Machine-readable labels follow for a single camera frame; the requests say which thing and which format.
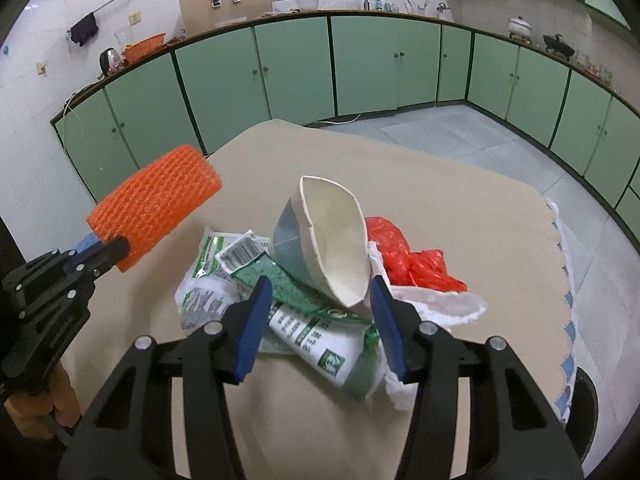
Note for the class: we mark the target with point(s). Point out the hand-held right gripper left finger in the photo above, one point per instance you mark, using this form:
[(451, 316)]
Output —
[(255, 330)]

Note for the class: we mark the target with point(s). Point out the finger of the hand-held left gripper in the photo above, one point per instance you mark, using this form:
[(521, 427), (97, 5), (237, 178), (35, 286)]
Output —
[(107, 255), (89, 244)]

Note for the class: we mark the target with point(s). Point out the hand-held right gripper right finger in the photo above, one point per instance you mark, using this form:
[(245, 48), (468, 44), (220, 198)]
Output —
[(387, 330)]

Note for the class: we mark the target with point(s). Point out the orange foam net sleeve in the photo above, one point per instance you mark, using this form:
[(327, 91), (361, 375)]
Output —
[(155, 200)]

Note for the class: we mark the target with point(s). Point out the crushed white paper cup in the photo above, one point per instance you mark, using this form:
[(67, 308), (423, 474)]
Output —
[(335, 240)]

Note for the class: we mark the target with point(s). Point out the black trash bin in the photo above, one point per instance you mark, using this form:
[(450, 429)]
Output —
[(585, 410)]

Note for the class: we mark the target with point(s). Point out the person's left hand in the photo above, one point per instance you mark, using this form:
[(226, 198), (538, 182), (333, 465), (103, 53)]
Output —
[(30, 410)]

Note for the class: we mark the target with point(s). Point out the green white plastic wrapper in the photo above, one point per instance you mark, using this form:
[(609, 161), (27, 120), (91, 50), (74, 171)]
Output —
[(200, 300), (320, 345)]

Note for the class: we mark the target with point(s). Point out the red plastic bag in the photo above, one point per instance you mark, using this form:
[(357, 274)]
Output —
[(400, 255)]

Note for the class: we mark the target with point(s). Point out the beige tablecloth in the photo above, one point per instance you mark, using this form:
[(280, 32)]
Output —
[(450, 200)]

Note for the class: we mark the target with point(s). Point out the steel electric kettle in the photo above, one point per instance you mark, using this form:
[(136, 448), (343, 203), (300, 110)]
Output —
[(108, 62)]

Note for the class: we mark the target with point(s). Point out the white lace table cover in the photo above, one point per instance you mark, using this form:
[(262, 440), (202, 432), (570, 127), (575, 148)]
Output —
[(562, 260)]

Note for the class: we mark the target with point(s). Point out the orange plastic basket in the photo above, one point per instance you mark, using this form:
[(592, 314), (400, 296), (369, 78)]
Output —
[(145, 49)]

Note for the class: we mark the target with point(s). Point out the clear plastic jug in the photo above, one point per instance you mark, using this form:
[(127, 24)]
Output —
[(125, 39)]

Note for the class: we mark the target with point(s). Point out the dark towel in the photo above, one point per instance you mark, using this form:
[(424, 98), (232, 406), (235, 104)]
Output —
[(84, 30)]

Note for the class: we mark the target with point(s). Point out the green base kitchen cabinet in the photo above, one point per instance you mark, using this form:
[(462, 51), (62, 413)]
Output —
[(540, 90), (290, 70)]

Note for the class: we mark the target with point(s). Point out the utensil holder cup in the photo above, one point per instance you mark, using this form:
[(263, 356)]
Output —
[(417, 7)]

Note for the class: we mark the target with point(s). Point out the black wok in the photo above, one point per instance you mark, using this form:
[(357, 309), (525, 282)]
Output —
[(559, 46)]

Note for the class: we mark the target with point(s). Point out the row of glass jars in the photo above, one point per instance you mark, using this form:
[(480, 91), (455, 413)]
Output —
[(594, 66)]

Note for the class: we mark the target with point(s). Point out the yellowed wall outlet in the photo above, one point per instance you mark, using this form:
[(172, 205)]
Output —
[(134, 18)]

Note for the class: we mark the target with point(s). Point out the metal towel rail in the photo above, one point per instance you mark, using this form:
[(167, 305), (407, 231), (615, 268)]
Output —
[(112, 2)]

